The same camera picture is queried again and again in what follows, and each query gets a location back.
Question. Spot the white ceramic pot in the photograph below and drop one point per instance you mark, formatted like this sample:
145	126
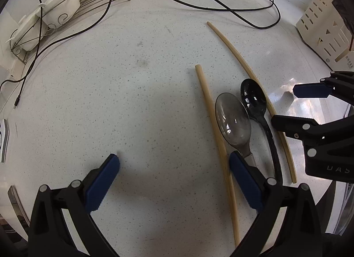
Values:
26	36
58	12

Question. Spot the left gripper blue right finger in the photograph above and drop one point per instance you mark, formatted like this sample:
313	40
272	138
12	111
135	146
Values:
247	183

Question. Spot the wire dish rack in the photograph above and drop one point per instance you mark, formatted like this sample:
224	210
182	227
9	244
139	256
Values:
85	7

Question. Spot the white ceramic pot far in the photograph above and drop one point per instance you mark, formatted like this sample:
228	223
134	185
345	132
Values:
58	12

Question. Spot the black spoon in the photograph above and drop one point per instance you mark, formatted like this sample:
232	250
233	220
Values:
254	100

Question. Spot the grey translucent spoon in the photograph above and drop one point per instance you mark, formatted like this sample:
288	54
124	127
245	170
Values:
234	124

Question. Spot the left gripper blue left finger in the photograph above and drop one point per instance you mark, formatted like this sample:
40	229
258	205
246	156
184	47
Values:
98	182

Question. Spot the white ceramic pot near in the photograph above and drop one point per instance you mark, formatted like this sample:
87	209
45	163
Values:
26	36

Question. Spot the cream utensil holder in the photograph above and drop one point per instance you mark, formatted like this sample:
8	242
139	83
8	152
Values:
322	28

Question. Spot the pale bamboo chopstick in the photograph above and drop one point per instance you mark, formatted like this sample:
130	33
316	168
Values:
222	152

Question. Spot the light bamboo chopstick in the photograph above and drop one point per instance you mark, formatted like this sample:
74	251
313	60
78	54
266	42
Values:
244	64

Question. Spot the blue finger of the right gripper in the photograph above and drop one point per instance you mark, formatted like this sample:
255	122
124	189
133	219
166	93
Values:
312	90
292	126

